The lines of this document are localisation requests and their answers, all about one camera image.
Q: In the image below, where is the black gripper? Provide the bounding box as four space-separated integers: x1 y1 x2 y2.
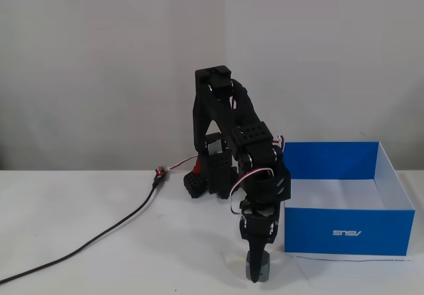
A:
238 202 283 284

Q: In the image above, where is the gray block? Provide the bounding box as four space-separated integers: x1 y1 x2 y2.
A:
245 253 271 282

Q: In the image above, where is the blue and white cardboard box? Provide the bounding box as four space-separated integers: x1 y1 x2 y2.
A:
280 141 416 257

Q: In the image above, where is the thin thread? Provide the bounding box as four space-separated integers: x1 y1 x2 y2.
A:
286 254 414 263

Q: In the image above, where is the white red board lead wire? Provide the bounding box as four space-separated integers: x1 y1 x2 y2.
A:
165 155 199 172

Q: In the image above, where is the black power cable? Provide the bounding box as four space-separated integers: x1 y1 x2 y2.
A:
0 174 164 284

